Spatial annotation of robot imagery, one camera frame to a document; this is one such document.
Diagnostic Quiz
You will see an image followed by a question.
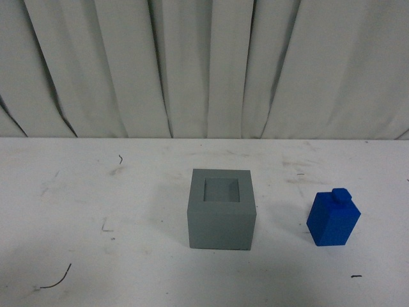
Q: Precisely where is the blue block with knob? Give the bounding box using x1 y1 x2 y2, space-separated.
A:
307 188 361 246

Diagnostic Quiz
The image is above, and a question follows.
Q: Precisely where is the gray cube base with hole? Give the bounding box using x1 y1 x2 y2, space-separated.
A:
187 169 257 250

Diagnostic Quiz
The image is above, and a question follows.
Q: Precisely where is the white pleated curtain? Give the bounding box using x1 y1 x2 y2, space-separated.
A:
1 1 408 140

